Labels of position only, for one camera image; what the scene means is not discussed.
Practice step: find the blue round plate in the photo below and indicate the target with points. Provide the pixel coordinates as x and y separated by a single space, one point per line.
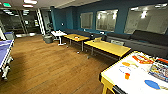
152 84

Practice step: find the ceiling light panel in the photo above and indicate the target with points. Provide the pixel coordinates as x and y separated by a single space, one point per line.
30 1
28 5

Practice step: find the white table with dishes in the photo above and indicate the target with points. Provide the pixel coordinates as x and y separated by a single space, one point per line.
133 85

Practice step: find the dark grey sofa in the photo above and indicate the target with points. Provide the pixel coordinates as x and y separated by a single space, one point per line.
146 41

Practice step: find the green exit sign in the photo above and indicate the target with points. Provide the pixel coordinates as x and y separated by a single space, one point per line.
7 5

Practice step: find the colourful game box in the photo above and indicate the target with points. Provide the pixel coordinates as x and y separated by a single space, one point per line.
160 71

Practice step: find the red game box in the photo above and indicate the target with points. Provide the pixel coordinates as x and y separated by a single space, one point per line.
142 59

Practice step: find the orange item on table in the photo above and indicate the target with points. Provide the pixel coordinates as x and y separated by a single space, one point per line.
77 38

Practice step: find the white round table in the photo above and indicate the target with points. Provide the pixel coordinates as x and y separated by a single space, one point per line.
59 33

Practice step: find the red flat case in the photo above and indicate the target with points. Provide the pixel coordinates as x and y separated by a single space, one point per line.
162 61

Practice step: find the dark low seat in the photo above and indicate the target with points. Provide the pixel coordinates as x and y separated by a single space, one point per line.
48 39

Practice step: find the tan cardboard stand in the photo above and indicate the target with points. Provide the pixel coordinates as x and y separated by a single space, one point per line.
98 39

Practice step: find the blue ping-pong table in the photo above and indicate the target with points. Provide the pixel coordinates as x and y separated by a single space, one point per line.
5 50

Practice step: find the orange plastic cup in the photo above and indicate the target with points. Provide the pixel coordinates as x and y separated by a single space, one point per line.
127 76

